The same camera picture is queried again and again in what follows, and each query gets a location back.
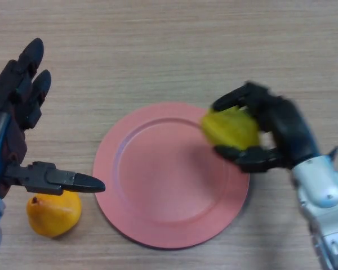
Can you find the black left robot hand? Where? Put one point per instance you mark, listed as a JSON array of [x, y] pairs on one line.
[[8, 140]]

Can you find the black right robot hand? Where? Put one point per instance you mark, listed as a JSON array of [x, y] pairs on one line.
[[287, 132]]

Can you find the yellow starfruit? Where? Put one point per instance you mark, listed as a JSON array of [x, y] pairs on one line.
[[231, 129]]

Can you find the pink round plate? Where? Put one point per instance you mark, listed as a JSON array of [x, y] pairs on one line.
[[169, 180]]

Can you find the orange yellow pear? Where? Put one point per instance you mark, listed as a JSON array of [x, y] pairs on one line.
[[53, 215]]

